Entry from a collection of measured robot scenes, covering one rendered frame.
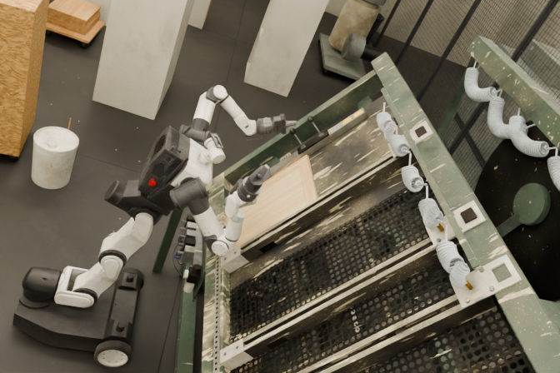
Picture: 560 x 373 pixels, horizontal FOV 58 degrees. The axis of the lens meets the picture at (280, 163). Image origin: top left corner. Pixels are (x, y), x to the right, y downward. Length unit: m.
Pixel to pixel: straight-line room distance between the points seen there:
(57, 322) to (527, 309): 2.38
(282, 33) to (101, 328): 4.12
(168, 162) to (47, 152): 1.68
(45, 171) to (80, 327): 1.33
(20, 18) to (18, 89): 0.51
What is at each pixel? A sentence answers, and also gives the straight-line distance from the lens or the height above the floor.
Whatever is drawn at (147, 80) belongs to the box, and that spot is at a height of 0.39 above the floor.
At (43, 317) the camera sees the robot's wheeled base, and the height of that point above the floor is 0.17.
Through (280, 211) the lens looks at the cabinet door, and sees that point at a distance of 2.57.
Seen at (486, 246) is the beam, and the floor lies 1.91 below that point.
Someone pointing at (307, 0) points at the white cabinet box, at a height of 1.22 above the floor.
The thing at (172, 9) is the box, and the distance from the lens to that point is 4.60.
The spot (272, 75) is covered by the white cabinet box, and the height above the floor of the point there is 0.22.
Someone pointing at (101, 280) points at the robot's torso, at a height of 0.44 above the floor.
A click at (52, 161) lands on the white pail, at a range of 3.91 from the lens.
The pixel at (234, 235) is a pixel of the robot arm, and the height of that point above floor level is 1.22.
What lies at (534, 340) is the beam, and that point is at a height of 1.90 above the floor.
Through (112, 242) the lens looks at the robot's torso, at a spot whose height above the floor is 0.70.
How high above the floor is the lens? 2.73
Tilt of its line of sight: 32 degrees down
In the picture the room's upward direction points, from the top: 25 degrees clockwise
